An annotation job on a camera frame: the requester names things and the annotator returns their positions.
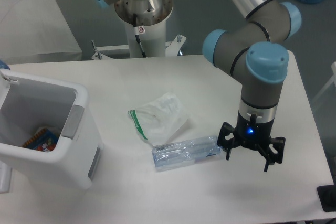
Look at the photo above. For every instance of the white frame at right edge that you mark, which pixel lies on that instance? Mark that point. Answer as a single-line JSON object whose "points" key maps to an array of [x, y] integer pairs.
{"points": [[326, 92]]}

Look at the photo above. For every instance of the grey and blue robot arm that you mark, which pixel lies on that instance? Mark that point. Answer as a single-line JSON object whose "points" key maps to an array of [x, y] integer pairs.
{"points": [[253, 56]]}

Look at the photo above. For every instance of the black clamp at table edge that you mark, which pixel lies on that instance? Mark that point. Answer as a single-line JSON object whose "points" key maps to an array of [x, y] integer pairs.
{"points": [[326, 195]]}

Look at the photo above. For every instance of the blue object behind can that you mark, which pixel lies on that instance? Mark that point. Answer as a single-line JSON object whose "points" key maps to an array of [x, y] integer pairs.
{"points": [[3, 65]]}

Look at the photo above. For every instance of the colourful snack wrapper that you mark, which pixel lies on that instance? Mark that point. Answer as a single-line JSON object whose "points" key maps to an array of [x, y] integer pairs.
{"points": [[44, 140]]}

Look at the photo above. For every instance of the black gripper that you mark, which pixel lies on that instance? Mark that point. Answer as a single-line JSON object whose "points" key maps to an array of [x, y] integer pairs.
{"points": [[252, 136]]}

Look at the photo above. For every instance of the white push-lid trash can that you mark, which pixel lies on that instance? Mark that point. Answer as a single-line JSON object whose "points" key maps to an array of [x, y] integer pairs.
{"points": [[30, 103]]}

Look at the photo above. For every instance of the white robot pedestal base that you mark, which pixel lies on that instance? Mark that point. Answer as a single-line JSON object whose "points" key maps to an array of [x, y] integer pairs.
{"points": [[142, 41]]}

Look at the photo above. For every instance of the clear plastic water bottle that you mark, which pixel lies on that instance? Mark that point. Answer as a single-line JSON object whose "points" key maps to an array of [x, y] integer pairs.
{"points": [[183, 153]]}

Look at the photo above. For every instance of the white plastic bag green stripe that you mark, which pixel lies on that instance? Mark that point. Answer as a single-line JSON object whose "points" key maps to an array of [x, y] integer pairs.
{"points": [[157, 121]]}

